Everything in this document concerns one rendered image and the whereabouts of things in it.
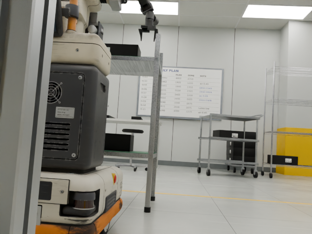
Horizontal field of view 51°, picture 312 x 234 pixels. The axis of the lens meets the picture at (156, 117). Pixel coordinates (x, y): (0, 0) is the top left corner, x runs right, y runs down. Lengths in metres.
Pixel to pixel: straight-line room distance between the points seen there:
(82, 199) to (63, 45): 0.57
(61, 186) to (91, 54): 0.49
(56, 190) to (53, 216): 0.09
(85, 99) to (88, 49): 0.19
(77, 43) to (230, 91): 5.94
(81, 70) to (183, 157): 5.73
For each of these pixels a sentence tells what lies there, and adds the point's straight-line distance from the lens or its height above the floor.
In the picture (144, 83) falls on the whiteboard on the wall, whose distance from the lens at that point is 7.00.
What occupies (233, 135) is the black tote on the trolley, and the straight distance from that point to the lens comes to 5.20.
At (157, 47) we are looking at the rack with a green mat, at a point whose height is 1.01.
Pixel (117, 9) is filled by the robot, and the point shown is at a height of 1.11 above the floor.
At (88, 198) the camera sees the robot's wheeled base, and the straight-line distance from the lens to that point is 1.15.
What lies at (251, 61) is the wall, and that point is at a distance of 7.27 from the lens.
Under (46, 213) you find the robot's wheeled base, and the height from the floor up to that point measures 0.15.
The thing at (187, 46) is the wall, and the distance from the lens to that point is 7.19.
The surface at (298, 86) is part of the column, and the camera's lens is 6.86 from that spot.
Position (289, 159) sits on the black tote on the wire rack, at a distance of 5.71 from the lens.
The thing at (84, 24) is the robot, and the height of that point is 1.00.
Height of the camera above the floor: 0.40
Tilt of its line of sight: 5 degrees up
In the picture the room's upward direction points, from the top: 4 degrees clockwise
